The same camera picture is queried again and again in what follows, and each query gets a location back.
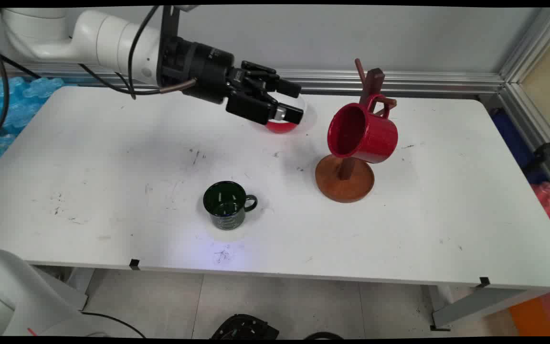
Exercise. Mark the red bowl with white inside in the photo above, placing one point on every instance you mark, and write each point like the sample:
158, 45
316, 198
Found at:
282, 128

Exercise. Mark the black device on floor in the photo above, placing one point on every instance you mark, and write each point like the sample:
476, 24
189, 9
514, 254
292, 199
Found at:
244, 327

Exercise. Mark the black table edge clip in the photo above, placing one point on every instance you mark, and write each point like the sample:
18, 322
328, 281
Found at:
134, 264
484, 282

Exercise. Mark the black stand bracket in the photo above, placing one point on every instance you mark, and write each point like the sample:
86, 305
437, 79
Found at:
547, 150

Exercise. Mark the orange box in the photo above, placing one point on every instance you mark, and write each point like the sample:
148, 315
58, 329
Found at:
535, 315

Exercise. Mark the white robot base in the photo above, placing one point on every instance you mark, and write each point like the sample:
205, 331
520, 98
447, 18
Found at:
22, 296

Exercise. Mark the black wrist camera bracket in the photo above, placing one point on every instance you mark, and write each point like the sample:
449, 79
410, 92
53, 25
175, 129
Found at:
168, 28

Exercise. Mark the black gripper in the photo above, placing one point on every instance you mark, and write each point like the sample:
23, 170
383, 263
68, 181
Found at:
208, 71

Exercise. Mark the wooden mug tree stand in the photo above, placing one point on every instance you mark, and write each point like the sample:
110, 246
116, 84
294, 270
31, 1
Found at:
346, 187

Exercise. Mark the aluminium corner frame rail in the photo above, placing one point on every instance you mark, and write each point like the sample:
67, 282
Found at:
528, 57

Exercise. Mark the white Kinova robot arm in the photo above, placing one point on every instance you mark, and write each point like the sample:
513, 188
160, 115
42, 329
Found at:
98, 40

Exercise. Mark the red ceramic mug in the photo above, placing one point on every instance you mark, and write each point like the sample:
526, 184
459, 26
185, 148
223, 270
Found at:
375, 138

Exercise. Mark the long aluminium frame rail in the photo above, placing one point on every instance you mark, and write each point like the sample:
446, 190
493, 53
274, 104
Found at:
399, 81

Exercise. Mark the dark green enamel mug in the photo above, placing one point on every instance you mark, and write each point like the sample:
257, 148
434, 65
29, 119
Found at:
227, 220

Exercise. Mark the grey table leg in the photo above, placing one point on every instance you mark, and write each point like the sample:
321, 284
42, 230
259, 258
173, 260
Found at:
475, 303

